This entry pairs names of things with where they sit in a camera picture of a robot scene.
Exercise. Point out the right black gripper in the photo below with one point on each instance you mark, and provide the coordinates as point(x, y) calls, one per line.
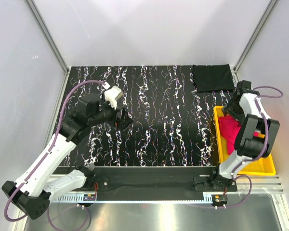
point(232, 109)

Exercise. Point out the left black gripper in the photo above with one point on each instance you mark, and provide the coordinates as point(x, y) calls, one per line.
point(119, 116)

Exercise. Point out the pink t shirt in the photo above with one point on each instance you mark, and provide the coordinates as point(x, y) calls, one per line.
point(229, 129)

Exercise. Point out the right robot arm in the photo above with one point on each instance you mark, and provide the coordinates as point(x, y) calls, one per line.
point(250, 102)

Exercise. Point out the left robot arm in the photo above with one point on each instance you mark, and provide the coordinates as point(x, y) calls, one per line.
point(31, 192)

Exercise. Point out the folded black t shirt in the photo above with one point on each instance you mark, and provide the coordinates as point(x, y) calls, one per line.
point(209, 78)

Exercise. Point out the yellow plastic bin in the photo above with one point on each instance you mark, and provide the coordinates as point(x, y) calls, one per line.
point(251, 155)

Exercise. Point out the left connector block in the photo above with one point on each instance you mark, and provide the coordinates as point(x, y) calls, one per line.
point(89, 197)

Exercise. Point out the connector block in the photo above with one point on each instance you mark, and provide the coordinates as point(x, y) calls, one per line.
point(89, 197)
point(222, 198)

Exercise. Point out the right connector block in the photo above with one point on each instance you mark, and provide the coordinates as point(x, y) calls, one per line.
point(222, 198)

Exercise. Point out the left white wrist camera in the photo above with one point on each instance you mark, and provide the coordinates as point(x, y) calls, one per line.
point(112, 96)

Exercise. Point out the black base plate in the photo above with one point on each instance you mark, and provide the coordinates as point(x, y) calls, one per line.
point(163, 180)

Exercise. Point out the slotted cable duct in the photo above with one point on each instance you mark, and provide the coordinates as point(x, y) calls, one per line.
point(139, 197)

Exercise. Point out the right aluminium frame post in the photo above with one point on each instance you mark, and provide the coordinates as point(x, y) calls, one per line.
point(257, 31)

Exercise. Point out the aluminium frame post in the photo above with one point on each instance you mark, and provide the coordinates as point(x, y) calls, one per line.
point(45, 31)
point(257, 31)

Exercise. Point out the left aluminium frame post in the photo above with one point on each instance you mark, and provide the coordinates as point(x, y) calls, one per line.
point(45, 31)

